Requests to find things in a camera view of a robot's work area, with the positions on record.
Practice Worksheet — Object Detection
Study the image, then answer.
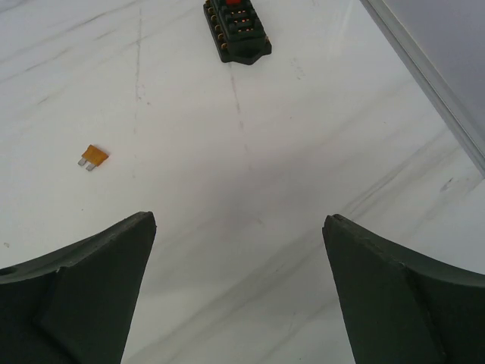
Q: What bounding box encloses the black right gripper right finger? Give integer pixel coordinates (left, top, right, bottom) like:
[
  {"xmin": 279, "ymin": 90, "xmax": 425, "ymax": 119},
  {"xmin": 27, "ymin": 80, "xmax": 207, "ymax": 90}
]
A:
[{"xmin": 322, "ymin": 215, "xmax": 484, "ymax": 363}]

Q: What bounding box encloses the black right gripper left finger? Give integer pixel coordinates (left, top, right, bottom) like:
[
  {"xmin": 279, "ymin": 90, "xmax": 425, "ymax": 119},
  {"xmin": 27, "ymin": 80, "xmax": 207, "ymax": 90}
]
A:
[{"xmin": 1, "ymin": 212, "xmax": 156, "ymax": 363}]

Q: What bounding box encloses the black fuse box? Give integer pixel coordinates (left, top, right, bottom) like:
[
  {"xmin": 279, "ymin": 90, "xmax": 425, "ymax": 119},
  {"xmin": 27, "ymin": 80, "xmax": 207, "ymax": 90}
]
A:
[{"xmin": 203, "ymin": 0, "xmax": 272, "ymax": 65}]

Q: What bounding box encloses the orange blade fuse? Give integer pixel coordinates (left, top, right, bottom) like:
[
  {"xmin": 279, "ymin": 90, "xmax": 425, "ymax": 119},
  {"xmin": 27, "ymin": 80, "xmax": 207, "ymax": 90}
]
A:
[{"xmin": 77, "ymin": 145, "xmax": 109, "ymax": 171}]

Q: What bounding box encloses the aluminium frame rail right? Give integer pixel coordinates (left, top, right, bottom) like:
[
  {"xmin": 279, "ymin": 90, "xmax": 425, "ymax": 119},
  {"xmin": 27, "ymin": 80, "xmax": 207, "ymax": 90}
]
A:
[{"xmin": 362, "ymin": 1, "xmax": 484, "ymax": 171}]

